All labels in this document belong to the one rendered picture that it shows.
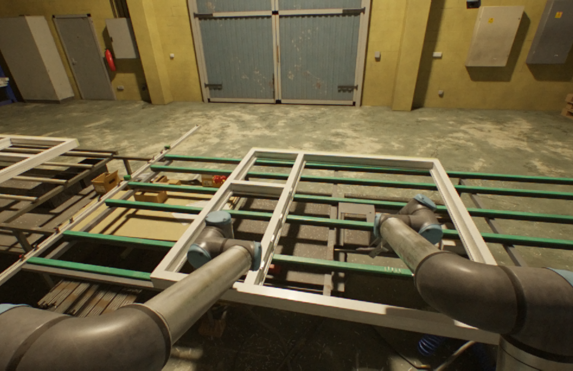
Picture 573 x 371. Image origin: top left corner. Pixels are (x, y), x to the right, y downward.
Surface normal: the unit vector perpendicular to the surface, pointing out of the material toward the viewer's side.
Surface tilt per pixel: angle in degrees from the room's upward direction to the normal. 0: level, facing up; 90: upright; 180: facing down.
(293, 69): 90
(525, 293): 29
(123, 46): 90
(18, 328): 4
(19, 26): 90
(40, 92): 90
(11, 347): 16
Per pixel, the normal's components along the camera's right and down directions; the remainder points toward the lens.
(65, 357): 0.30, -0.60
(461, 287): -0.66, -0.38
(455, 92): -0.18, 0.50
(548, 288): -0.07, -0.65
